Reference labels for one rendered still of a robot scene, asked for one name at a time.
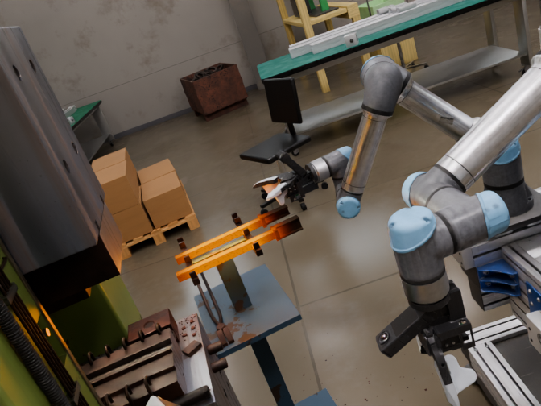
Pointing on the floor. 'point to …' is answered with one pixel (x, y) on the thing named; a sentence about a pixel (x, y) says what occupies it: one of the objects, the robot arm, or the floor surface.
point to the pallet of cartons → (142, 199)
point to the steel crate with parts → (215, 90)
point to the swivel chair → (287, 101)
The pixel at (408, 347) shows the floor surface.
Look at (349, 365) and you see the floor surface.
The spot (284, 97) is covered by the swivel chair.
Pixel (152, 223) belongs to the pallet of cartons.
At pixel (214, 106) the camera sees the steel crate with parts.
